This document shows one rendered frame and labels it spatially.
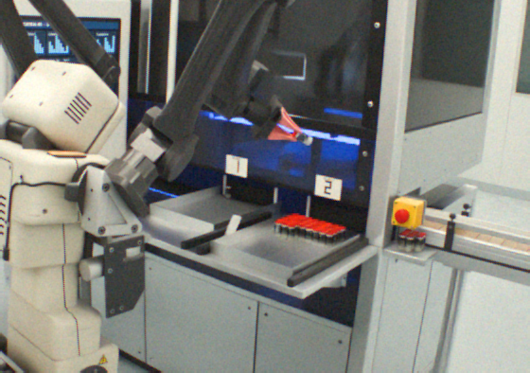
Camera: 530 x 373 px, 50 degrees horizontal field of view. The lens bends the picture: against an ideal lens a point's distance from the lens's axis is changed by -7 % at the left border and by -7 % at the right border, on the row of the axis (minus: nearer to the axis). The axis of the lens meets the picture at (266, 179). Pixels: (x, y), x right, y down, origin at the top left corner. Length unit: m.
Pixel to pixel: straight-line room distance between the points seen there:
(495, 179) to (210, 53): 5.56
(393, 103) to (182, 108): 0.76
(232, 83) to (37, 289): 0.56
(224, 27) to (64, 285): 0.60
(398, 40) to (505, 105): 4.69
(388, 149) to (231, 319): 0.86
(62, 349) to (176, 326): 1.16
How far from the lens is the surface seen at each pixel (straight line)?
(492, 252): 1.75
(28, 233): 1.15
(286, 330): 2.02
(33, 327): 1.30
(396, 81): 1.65
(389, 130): 1.67
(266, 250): 1.64
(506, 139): 6.32
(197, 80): 1.01
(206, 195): 2.08
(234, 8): 0.96
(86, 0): 2.07
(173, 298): 2.32
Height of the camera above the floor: 1.47
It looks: 14 degrees down
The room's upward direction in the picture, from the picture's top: 4 degrees clockwise
